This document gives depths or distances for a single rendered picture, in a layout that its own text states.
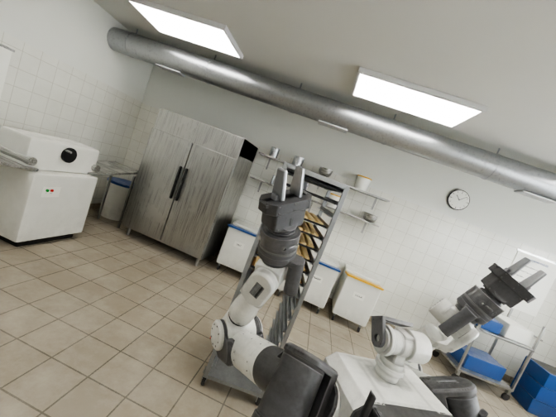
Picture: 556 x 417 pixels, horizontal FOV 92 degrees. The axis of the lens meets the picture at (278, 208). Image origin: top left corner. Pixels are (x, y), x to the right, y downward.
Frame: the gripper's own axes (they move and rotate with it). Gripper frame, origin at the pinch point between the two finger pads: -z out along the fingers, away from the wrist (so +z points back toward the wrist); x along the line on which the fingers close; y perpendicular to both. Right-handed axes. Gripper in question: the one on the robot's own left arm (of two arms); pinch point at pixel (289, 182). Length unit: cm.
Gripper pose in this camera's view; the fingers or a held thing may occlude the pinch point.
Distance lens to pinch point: 53.7
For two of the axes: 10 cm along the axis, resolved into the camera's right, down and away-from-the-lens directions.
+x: 7.8, -1.8, 6.0
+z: -1.5, 8.8, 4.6
